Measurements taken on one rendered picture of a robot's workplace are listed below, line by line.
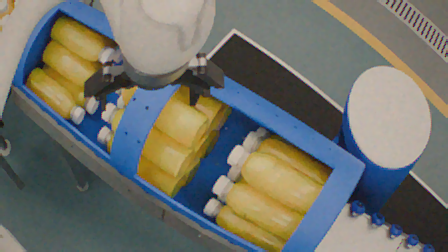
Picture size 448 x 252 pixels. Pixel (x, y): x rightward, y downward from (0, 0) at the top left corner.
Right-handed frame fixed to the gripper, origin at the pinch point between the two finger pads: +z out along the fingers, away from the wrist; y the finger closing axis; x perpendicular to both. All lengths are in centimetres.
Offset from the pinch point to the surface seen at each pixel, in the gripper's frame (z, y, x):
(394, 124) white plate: 48, -61, -4
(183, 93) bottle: 42.8, -10.2, -11.5
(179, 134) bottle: 38.0, -8.4, -2.4
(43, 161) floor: 167, 40, -20
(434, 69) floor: 152, -141, -53
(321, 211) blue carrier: 28.0, -32.8, 16.0
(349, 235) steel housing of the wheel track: 56, -49, 21
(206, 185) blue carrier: 59, -16, 4
